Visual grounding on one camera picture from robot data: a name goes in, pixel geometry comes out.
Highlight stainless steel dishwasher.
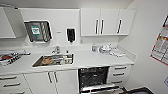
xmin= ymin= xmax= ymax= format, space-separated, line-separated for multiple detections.
xmin=77 ymin=65 xmax=128 ymax=94

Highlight dish soap bottle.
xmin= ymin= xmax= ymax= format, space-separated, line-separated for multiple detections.
xmin=91 ymin=43 xmax=98 ymax=53

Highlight black soap dispenser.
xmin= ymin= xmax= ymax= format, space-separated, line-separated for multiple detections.
xmin=65 ymin=27 xmax=77 ymax=44

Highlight white mug red print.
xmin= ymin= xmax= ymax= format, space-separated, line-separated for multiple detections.
xmin=62 ymin=55 xmax=71 ymax=64

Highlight chrome sink faucet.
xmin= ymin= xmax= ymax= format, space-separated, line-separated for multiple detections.
xmin=50 ymin=45 xmax=62 ymax=55

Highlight brown food container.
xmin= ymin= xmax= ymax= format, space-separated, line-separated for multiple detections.
xmin=41 ymin=57 xmax=54 ymax=65

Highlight white narrow drawer unit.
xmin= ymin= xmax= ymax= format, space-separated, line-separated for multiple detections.
xmin=107 ymin=63 xmax=133 ymax=90

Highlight stainless steel sink basin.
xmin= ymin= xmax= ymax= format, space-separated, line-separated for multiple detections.
xmin=31 ymin=53 xmax=75 ymax=69

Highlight white two-door base cabinet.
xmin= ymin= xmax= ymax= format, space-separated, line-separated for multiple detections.
xmin=23 ymin=69 xmax=80 ymax=94

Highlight grey paper towel dispenser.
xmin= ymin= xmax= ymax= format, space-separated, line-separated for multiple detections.
xmin=23 ymin=19 xmax=54 ymax=44

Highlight green-lid waste bin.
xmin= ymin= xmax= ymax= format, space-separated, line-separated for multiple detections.
xmin=125 ymin=86 xmax=158 ymax=94

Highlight grey dish drying rack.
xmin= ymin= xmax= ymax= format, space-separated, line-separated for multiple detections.
xmin=0 ymin=49 xmax=31 ymax=67

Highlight white drawer stack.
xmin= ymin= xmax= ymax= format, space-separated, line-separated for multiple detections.
xmin=0 ymin=73 xmax=33 ymax=94

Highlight small wall label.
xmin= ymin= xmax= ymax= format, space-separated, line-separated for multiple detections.
xmin=55 ymin=31 xmax=63 ymax=35

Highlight white wall cabinet three doors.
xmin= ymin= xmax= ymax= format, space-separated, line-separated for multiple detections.
xmin=80 ymin=7 xmax=137 ymax=38

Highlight large printed wall poster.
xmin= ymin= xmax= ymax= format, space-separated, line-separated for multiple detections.
xmin=150 ymin=14 xmax=168 ymax=67

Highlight white wall cabinet wide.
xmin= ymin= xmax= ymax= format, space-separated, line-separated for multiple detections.
xmin=0 ymin=5 xmax=26 ymax=40

